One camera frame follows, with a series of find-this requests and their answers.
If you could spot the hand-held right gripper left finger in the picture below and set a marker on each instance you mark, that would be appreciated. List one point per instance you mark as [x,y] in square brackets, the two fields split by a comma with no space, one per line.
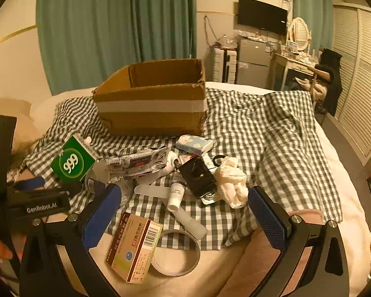
[101,215]

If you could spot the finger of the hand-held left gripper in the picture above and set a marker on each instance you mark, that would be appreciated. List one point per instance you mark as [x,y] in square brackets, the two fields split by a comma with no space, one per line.
[27,183]

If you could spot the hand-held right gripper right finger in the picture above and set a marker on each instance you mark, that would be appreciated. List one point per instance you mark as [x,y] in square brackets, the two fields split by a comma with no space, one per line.
[266,219]

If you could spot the green medicine box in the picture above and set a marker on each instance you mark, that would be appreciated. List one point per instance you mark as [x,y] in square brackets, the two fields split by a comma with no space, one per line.
[72,161]

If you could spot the white tissue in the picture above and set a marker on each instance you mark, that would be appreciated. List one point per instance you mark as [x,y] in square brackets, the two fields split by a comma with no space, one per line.
[232,182]

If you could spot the white comb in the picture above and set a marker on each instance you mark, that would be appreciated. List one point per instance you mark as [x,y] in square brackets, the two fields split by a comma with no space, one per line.
[151,191]

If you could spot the silver foil pack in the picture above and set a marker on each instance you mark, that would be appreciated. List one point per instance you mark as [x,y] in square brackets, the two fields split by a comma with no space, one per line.
[136,162]

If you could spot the brown cardboard box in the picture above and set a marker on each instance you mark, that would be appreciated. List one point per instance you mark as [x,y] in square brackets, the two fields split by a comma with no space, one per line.
[148,120]

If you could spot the pink cloth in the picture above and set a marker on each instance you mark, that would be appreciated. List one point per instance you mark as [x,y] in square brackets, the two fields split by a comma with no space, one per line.
[253,263]

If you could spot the beige medicine box with barcode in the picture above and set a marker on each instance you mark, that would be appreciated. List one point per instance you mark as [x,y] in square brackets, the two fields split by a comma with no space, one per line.
[133,250]

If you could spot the silver blister pack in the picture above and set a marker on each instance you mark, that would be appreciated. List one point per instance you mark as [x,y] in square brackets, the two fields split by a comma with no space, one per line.
[208,200]

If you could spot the beige pillow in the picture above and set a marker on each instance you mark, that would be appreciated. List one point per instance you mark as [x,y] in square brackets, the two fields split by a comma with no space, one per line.
[6,114]

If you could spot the translucent plastic tube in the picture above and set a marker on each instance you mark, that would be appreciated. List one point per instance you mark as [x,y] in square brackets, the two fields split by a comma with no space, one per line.
[193,224]

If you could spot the small white tube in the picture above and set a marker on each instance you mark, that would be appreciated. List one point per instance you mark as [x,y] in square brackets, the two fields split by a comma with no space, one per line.
[175,195]

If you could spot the black wallet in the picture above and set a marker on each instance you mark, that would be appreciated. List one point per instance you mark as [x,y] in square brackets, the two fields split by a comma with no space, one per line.
[194,176]

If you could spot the grey tape roll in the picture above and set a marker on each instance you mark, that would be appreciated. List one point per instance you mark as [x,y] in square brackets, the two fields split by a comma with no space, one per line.
[192,267]

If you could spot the grey checked cloth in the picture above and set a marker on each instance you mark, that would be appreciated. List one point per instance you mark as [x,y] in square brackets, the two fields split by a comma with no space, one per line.
[266,130]

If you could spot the black clothes on chair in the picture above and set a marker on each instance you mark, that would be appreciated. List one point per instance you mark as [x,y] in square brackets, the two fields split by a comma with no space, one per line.
[330,77]

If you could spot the small grey fridge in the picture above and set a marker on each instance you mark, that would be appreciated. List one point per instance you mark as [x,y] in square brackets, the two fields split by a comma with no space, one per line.
[253,62]

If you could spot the white dressing table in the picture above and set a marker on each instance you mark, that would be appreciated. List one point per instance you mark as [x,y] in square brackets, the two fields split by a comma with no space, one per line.
[292,63]

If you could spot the white suitcase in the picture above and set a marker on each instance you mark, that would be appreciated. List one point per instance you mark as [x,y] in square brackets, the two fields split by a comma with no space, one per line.
[219,65]

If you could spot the white louvred wardrobe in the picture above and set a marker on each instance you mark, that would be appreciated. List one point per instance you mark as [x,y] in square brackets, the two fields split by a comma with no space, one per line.
[361,83]

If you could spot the wide green curtain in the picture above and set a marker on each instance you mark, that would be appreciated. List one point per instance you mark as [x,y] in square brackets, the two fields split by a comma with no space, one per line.
[111,31]

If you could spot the oval vanity mirror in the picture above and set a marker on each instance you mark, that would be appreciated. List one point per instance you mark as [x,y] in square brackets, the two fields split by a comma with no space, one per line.
[301,34]

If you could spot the narrow green curtain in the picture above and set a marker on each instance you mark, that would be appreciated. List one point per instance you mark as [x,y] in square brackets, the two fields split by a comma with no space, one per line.
[309,6]

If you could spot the wall television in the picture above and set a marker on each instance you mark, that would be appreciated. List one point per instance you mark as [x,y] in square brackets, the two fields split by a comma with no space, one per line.
[261,15]

